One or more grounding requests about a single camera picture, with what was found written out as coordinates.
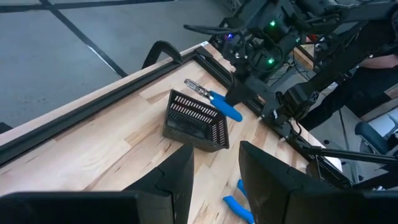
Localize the blue-handled pliers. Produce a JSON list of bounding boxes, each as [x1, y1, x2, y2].
[[183, 78, 244, 123], [222, 179, 256, 224]]

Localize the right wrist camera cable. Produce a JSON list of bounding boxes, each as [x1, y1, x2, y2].
[[183, 24, 249, 35]]

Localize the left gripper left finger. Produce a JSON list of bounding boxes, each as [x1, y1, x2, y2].
[[0, 142, 195, 224]]

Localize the office chair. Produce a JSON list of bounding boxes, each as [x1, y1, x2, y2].
[[354, 113, 398, 156]]

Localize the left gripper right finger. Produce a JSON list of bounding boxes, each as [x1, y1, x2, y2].
[[239, 141, 398, 224]]

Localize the black slotted plastic basket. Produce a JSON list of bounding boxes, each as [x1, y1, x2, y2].
[[305, 154, 354, 190], [162, 89, 231, 154]]

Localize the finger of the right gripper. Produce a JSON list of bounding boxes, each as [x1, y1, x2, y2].
[[248, 77, 277, 118], [225, 76, 249, 106]]

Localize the black table clamp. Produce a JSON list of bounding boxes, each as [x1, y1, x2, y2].
[[141, 40, 184, 70]]

